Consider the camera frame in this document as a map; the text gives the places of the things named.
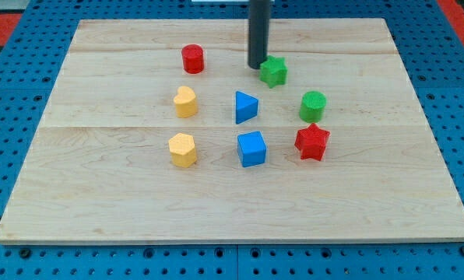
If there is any green cylinder block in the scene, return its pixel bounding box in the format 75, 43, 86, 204
299, 91, 327, 123

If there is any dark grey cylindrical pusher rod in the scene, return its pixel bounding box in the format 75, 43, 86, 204
248, 0, 272, 69

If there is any yellow hexagon block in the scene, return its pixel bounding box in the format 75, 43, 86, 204
168, 133, 197, 168

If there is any blue cube block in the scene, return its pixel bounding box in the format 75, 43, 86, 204
237, 131, 267, 167

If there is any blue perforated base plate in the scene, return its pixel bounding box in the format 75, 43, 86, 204
0, 1, 464, 279

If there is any red star block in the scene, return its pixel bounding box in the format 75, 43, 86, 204
294, 123, 330, 161

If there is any light wooden board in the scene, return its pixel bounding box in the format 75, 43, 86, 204
0, 18, 464, 245

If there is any blue triangle block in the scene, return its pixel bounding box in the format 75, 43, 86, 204
235, 91, 258, 124

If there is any green star block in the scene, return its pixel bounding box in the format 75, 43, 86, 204
259, 55, 288, 89

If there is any red cylinder block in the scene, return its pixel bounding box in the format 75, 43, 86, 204
181, 44, 204, 74

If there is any yellow heart block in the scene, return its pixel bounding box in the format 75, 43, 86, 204
173, 86, 199, 118

